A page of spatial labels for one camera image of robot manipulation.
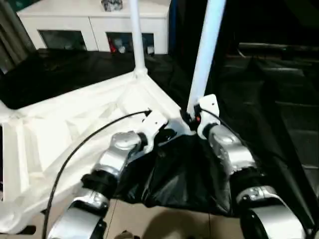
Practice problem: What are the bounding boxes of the white plastic table leg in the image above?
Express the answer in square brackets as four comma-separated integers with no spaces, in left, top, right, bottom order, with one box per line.
[187,0,227,113]
[129,0,149,78]

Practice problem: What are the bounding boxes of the white plastic table top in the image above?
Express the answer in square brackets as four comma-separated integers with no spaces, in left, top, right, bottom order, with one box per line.
[0,70,192,235]

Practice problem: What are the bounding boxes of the black work mat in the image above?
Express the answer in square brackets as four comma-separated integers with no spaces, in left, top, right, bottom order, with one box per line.
[0,47,319,220]

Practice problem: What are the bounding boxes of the dark robot left foot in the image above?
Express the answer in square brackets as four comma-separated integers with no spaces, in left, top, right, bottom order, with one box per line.
[115,232,141,239]

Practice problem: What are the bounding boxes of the small grey bundle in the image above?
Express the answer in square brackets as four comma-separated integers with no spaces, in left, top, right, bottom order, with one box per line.
[101,0,124,12]

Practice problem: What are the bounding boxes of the white glass-door cabinet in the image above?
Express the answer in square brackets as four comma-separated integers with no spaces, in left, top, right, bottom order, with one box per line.
[17,0,172,54]

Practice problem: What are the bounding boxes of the grey window curtain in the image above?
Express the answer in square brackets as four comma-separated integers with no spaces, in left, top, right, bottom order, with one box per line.
[0,0,36,70]

